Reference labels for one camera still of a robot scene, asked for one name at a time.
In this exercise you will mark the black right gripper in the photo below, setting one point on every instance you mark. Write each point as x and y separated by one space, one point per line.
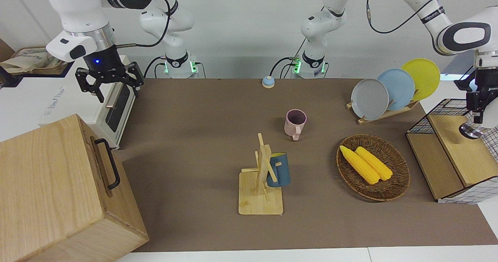
103 63

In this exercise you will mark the brown table mat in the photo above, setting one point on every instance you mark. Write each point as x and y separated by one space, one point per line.
194 137

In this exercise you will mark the wooden plate rack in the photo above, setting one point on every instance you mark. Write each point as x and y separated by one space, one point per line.
383 115

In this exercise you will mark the grey plate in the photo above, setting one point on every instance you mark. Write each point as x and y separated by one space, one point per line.
369 98

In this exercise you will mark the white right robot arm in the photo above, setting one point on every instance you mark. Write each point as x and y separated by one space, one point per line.
78 5

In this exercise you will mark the dark blue mug yellow inside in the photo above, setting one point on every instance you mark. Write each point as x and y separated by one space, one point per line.
282 172

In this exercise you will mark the wooden basket lid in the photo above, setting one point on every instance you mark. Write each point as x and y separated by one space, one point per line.
467 157

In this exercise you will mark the pink mug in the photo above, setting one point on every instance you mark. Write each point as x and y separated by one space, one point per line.
293 128

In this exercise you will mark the wooden mug tree stand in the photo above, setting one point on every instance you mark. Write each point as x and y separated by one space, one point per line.
260 199

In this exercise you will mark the yellow plate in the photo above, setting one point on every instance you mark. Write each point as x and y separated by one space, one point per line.
426 75

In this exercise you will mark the brown wicker basket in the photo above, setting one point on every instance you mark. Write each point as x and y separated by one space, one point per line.
393 184

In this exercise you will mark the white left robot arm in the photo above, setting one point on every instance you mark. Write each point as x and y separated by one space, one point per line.
463 36

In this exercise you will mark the light blue plate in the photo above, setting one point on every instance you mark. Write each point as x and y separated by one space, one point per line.
400 87

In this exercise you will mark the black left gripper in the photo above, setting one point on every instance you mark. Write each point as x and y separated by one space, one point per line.
486 81

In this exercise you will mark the beige toaster oven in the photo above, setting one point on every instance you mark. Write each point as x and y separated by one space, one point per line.
50 102

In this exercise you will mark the crumpled brown paper bag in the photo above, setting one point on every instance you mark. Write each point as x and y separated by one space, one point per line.
23 60

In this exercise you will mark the yellow corn cob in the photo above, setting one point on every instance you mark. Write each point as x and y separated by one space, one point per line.
375 163
358 165

